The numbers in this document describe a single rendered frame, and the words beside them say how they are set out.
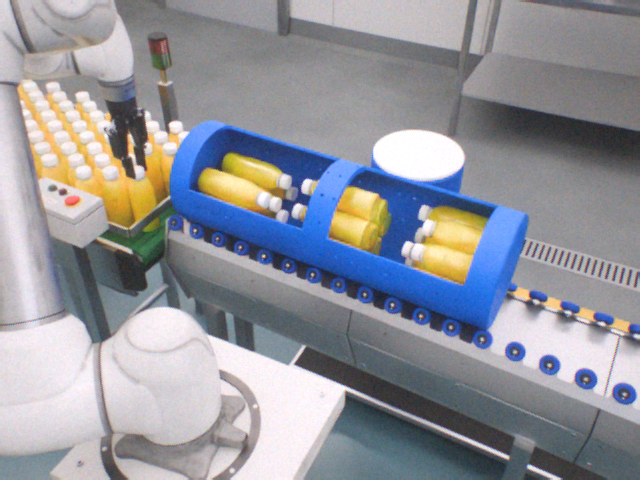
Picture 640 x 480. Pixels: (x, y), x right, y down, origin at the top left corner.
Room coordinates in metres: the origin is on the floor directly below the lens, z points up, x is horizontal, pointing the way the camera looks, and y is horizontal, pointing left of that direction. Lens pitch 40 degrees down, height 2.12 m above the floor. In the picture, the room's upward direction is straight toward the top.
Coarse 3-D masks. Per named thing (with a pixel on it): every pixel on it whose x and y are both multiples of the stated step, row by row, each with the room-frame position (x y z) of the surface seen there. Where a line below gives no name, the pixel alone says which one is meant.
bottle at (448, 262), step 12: (420, 252) 1.15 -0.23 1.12; (432, 252) 1.13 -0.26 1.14; (444, 252) 1.12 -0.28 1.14; (456, 252) 1.12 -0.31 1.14; (432, 264) 1.11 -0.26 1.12; (444, 264) 1.10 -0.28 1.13; (456, 264) 1.09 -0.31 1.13; (468, 264) 1.09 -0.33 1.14; (444, 276) 1.10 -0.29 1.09; (456, 276) 1.08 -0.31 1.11
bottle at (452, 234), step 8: (432, 224) 1.23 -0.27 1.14; (440, 224) 1.22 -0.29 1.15; (448, 224) 1.21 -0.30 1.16; (456, 224) 1.21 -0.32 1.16; (464, 224) 1.21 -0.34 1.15; (432, 232) 1.22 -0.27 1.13; (440, 232) 1.20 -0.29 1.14; (448, 232) 1.19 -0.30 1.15; (456, 232) 1.19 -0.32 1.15; (464, 232) 1.18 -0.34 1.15; (472, 232) 1.18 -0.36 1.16; (480, 232) 1.18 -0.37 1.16; (440, 240) 1.19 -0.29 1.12; (448, 240) 1.18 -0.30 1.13; (456, 240) 1.17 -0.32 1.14; (464, 240) 1.17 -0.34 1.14; (472, 240) 1.16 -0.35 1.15; (456, 248) 1.17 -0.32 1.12; (464, 248) 1.16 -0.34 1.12; (472, 248) 1.15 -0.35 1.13
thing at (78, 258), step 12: (72, 252) 1.36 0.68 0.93; (84, 252) 1.39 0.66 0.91; (72, 264) 1.37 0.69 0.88; (84, 264) 1.38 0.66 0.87; (84, 276) 1.37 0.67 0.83; (84, 288) 1.36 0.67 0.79; (96, 288) 1.39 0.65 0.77; (84, 300) 1.37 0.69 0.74; (96, 300) 1.38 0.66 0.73; (84, 312) 1.38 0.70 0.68; (96, 312) 1.37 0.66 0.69; (96, 324) 1.36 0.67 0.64; (108, 324) 1.39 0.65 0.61; (96, 336) 1.37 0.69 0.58; (108, 336) 1.38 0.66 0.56
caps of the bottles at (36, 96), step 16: (32, 96) 1.92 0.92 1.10; (64, 96) 1.94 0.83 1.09; (80, 96) 1.93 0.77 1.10; (48, 112) 1.82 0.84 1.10; (96, 112) 1.83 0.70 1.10; (32, 128) 1.74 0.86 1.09; (48, 128) 1.74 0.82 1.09; (80, 128) 1.74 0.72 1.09; (48, 144) 1.64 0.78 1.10; (64, 144) 1.64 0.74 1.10; (48, 160) 1.56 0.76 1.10
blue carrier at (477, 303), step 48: (192, 144) 1.46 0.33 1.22; (240, 144) 1.62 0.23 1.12; (288, 144) 1.48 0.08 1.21; (192, 192) 1.37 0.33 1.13; (336, 192) 1.25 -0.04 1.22; (384, 192) 1.41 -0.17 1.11; (432, 192) 1.32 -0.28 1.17; (288, 240) 1.23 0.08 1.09; (384, 240) 1.35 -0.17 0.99; (480, 240) 1.08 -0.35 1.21; (384, 288) 1.12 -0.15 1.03; (432, 288) 1.05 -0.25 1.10; (480, 288) 1.01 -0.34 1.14
